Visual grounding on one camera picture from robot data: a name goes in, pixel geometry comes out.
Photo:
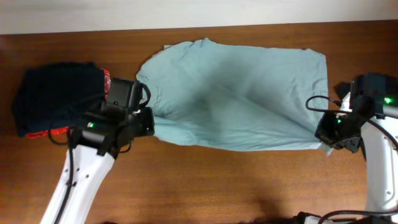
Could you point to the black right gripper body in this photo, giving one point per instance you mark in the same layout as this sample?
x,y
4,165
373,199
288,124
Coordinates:
x,y
338,130

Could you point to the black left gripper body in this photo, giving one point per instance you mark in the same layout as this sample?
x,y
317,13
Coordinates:
x,y
145,120

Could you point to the light blue t-shirt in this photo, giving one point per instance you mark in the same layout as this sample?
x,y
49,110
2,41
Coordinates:
x,y
237,98

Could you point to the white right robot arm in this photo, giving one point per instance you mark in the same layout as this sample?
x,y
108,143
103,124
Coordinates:
x,y
365,121

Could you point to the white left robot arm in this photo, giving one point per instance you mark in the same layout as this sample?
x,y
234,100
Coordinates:
x,y
94,144

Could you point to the black garment at right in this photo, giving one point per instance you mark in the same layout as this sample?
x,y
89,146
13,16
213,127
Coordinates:
x,y
342,89

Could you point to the folded red shirt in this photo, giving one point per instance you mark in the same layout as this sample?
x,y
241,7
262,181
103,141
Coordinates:
x,y
63,129

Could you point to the folded navy blue shirt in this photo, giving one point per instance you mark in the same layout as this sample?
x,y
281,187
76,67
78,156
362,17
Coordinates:
x,y
52,96

